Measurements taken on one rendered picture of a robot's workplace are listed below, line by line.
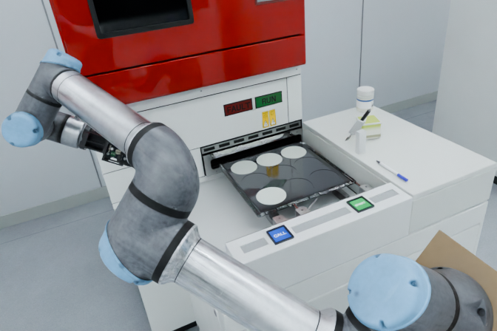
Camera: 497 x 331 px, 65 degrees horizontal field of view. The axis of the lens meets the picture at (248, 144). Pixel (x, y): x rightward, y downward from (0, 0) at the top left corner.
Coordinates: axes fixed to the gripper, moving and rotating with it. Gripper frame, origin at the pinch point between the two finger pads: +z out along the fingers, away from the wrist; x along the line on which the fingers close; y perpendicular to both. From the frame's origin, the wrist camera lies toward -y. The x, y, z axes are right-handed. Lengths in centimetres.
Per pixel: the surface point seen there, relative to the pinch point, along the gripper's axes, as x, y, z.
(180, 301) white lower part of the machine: -74, -59, 29
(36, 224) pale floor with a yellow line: -115, -180, -65
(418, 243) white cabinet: -2, -1, 84
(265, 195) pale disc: -6.0, -18.5, 36.4
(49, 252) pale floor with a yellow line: -115, -148, -45
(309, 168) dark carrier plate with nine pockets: 6, -30, 52
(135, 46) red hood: 25.4, -24.1, -18.1
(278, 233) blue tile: -8.3, 9.3, 34.7
